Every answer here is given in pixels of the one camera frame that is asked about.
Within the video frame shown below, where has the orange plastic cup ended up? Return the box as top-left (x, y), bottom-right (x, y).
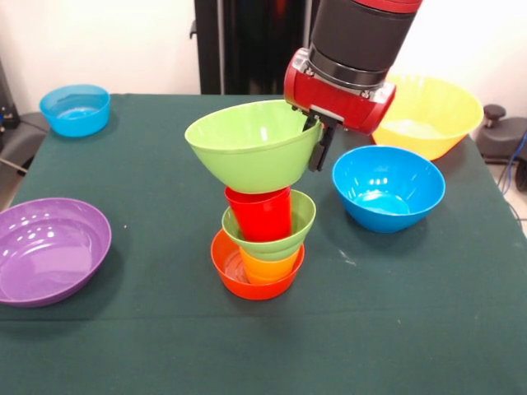
top-left (238, 246), bottom-right (301, 285)

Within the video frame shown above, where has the small green ribbed bowl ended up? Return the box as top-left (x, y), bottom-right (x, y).
top-left (221, 189), bottom-right (317, 262)

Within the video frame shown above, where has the orange plastic bowl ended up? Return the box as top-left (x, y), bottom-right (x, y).
top-left (209, 229), bottom-right (306, 301)

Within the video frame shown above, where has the grey machine base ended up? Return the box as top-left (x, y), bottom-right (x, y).
top-left (0, 110), bottom-right (53, 174)

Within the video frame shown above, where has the purple plastic bowl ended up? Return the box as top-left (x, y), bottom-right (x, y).
top-left (0, 197), bottom-right (113, 309)

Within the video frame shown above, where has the small blue plastic bowl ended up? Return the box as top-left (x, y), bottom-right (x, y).
top-left (39, 84), bottom-right (111, 138)

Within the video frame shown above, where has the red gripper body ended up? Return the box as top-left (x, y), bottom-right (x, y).
top-left (282, 47), bottom-right (397, 137)

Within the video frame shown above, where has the blue cable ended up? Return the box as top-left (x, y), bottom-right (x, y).
top-left (498, 130), bottom-right (527, 195)

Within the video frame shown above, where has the large green plastic bowl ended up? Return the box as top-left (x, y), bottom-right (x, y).
top-left (184, 100), bottom-right (323, 195)

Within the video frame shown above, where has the grey base with black knob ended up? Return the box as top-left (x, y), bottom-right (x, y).
top-left (477, 104), bottom-right (527, 165)

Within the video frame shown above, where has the dark green tablecloth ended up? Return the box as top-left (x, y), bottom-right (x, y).
top-left (0, 93), bottom-right (527, 395)

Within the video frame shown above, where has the black equipment rack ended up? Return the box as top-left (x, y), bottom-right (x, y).
top-left (0, 57), bottom-right (21, 139)

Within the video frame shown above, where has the red plastic cup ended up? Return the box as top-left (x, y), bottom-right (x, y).
top-left (224, 186), bottom-right (293, 243)

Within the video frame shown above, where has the yellow plastic bowl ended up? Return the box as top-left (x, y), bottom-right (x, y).
top-left (370, 74), bottom-right (485, 161)

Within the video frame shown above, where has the large blue plastic bowl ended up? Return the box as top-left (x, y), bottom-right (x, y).
top-left (331, 145), bottom-right (447, 235)

